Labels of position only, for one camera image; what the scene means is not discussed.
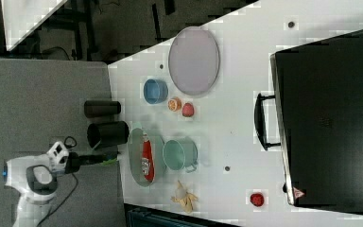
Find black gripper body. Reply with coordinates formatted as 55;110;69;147
64;152;117;174

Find red ketchup bottle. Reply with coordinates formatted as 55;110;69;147
141;134;154;182

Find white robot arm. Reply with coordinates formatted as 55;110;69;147
3;141;116;227

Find green oval strainer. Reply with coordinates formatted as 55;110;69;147
128;122;166;187

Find large black container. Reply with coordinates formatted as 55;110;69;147
87;121;130;148

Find small black cup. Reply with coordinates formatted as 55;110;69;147
84;100;121;118

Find green mug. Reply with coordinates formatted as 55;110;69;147
163;137;198;173

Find blue bowl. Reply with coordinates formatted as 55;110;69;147
143;79;168;104

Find orange slice toy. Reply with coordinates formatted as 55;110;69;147
167;97;182;112

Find peeled banana toy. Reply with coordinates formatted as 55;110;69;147
171;181;199;214

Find strawberry toy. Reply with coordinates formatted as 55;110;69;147
181;103;195;117

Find lilac round plate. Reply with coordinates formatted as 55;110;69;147
168;26;220;96

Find small red tomato toy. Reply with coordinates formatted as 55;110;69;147
250;193;265;207

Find black toaster oven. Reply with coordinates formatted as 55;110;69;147
254;29;363;215

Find blue metal frame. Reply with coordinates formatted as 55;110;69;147
124;203;237;227

